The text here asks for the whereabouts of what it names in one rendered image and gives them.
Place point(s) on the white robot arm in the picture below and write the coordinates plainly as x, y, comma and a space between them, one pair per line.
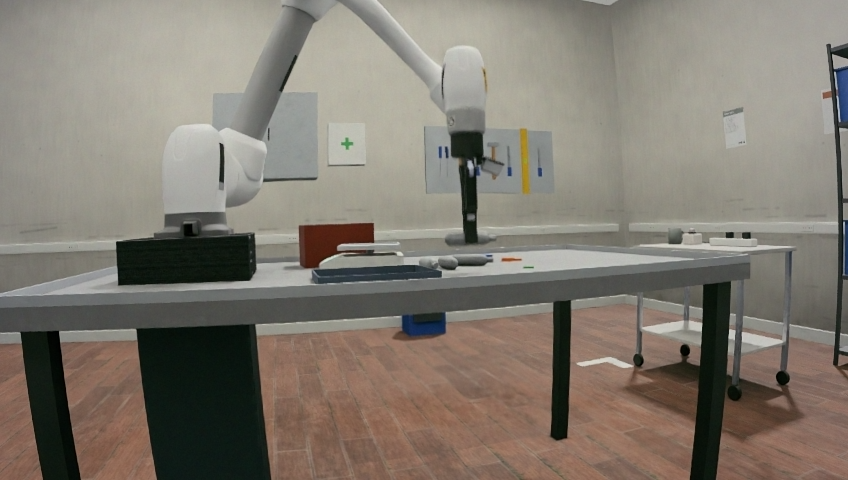
200, 178

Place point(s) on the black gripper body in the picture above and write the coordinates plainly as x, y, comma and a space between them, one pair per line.
467, 145

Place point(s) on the red open box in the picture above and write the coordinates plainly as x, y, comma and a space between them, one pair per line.
320, 241

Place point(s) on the white digital scale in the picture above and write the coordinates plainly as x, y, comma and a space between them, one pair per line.
371, 259

